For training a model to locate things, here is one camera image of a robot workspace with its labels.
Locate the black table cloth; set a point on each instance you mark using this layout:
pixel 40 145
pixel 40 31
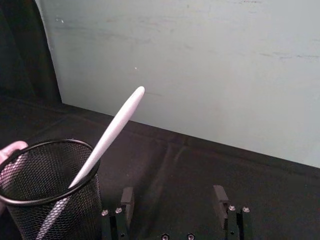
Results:
pixel 190 175

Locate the white tapered plastic stick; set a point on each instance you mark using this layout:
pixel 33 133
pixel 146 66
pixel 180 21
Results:
pixel 115 127

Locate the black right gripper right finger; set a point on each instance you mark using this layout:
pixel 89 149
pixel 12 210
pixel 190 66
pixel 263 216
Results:
pixel 225 207

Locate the person's hand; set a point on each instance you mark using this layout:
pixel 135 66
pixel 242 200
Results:
pixel 10 152

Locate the dark curtain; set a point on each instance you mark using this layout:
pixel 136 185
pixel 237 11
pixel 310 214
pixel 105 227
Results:
pixel 22 50

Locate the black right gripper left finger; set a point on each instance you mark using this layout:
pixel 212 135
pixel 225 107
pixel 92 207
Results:
pixel 126 207

